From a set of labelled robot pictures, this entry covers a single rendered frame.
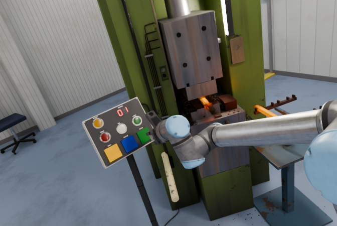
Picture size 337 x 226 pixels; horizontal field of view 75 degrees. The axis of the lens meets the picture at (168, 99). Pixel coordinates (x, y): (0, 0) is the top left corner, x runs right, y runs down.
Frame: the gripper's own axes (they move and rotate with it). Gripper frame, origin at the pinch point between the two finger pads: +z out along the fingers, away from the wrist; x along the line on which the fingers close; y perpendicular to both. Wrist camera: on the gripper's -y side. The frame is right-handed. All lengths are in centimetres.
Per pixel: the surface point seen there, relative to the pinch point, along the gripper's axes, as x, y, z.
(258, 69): 92, -2, -2
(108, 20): 25, -88, 40
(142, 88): 17.2, -27.0, 23.6
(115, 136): -14.9, -6.4, 11.1
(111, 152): -21.0, 0.1, 10.4
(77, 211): -57, 40, 145
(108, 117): -13.8, -17.7, 11.1
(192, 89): 39.3, -9.8, 3.8
